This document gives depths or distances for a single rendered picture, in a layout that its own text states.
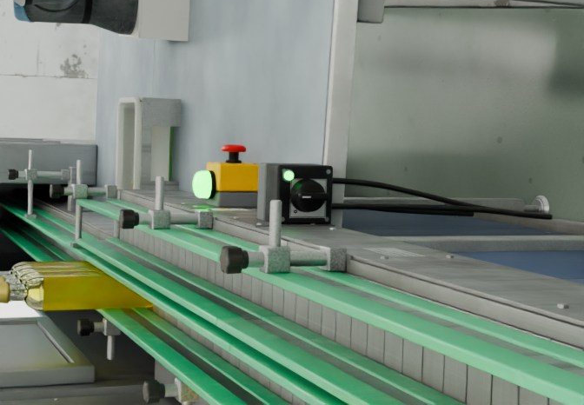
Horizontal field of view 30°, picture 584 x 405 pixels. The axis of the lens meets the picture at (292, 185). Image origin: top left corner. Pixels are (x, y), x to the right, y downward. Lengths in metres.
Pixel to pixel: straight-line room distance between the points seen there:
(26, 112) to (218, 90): 3.81
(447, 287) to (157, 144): 1.31
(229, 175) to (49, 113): 4.08
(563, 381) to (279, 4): 1.11
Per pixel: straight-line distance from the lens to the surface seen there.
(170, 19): 2.16
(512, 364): 0.72
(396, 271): 1.04
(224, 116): 1.93
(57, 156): 2.97
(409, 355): 1.01
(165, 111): 2.20
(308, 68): 1.58
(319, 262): 1.12
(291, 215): 1.45
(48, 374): 1.85
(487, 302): 0.89
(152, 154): 2.19
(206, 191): 1.72
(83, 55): 5.79
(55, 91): 5.76
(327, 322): 1.18
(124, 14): 2.16
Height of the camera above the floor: 1.35
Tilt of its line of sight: 22 degrees down
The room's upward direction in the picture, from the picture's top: 89 degrees counter-clockwise
